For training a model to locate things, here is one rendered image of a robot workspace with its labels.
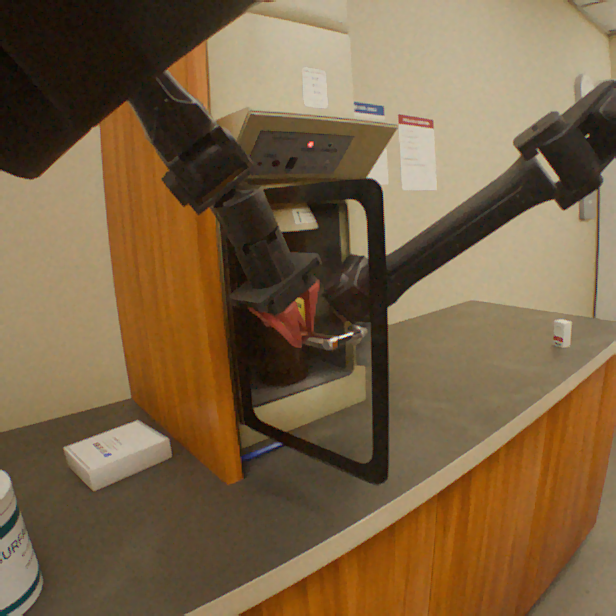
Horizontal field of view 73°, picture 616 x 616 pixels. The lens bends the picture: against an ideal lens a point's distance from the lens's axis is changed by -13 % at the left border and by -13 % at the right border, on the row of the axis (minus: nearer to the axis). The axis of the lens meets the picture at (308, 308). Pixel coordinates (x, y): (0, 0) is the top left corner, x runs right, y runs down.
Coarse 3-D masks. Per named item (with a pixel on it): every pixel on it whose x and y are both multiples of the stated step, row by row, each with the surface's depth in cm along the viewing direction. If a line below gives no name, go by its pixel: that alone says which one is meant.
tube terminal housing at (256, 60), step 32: (224, 32) 70; (256, 32) 74; (288, 32) 78; (320, 32) 82; (224, 64) 72; (256, 64) 75; (288, 64) 79; (320, 64) 83; (224, 96) 72; (256, 96) 76; (288, 96) 80; (352, 96) 89; (224, 288) 78; (224, 320) 79
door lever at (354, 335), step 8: (352, 328) 59; (304, 336) 58; (312, 336) 57; (320, 336) 57; (328, 336) 56; (336, 336) 56; (344, 336) 57; (352, 336) 58; (360, 336) 58; (312, 344) 58; (320, 344) 57; (328, 344) 55; (336, 344) 56
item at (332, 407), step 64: (320, 192) 59; (320, 256) 61; (384, 256) 54; (256, 320) 73; (320, 320) 63; (384, 320) 55; (256, 384) 77; (320, 384) 65; (384, 384) 57; (320, 448) 68; (384, 448) 59
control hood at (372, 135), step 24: (216, 120) 71; (240, 120) 65; (264, 120) 66; (288, 120) 68; (312, 120) 71; (336, 120) 73; (360, 120) 76; (384, 120) 80; (240, 144) 68; (360, 144) 81; (384, 144) 85; (336, 168) 84; (360, 168) 87
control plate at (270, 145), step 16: (256, 144) 69; (272, 144) 71; (288, 144) 72; (304, 144) 74; (320, 144) 76; (336, 144) 78; (256, 160) 72; (272, 160) 74; (288, 160) 76; (304, 160) 78; (320, 160) 80; (336, 160) 82
